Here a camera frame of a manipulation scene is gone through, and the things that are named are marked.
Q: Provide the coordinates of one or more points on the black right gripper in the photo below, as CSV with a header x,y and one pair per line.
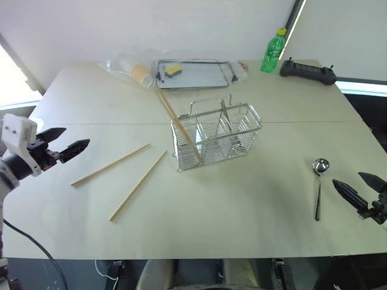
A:
x,y
376,209

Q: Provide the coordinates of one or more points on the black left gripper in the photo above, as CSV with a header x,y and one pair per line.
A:
x,y
42,154

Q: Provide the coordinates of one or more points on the steel soup spoon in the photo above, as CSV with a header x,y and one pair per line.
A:
x,y
321,166

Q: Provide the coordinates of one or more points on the wooden chopstick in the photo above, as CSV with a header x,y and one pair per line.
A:
x,y
110,165
138,186
166,103
163,103

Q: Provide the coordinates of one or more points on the stack of disposable cups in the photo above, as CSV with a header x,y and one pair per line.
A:
x,y
139,72

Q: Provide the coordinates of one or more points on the black table clamp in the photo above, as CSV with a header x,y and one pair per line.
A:
x,y
118,269
281,270

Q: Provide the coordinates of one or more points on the black handheld remote controller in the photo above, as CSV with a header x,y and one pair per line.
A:
x,y
305,72

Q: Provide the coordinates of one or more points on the yellow black sponge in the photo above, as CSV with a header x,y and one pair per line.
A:
x,y
173,71

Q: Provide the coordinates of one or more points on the beige rounded shape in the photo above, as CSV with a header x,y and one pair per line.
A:
x,y
242,273
157,273

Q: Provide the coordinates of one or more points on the metal serving tray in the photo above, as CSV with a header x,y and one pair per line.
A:
x,y
196,77

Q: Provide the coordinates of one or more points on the green plastic bottle yellow cap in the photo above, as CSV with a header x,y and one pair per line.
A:
x,y
271,55

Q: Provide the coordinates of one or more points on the small clear plastic bag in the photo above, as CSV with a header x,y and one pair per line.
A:
x,y
243,71

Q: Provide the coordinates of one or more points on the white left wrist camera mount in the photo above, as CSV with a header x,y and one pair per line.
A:
x,y
15,130

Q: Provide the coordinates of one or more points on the black window frame post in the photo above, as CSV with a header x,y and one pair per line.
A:
x,y
291,27

